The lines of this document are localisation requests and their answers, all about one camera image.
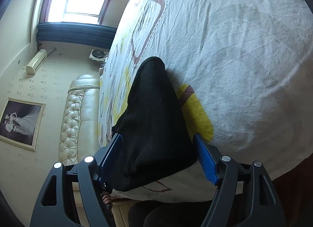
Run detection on black studded pants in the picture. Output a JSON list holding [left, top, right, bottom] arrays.
[[109, 57, 197, 192]]

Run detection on person left hand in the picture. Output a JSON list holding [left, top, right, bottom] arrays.
[[101, 191, 113, 209]]

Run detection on cream tufted leather headboard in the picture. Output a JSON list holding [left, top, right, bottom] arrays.
[[58, 75, 100, 166]]

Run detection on framed wedding photo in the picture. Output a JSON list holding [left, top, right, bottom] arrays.
[[1, 98, 46, 152]]

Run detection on white desk fan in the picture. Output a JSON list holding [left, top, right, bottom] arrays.
[[89, 49, 109, 63]]

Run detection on white patterned bed sheet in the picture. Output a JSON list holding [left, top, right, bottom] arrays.
[[97, 0, 313, 203]]

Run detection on dark blue left curtain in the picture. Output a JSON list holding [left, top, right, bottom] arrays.
[[36, 22, 117, 49]]

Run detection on white wall air conditioner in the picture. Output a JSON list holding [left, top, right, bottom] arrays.
[[26, 49, 48, 75]]

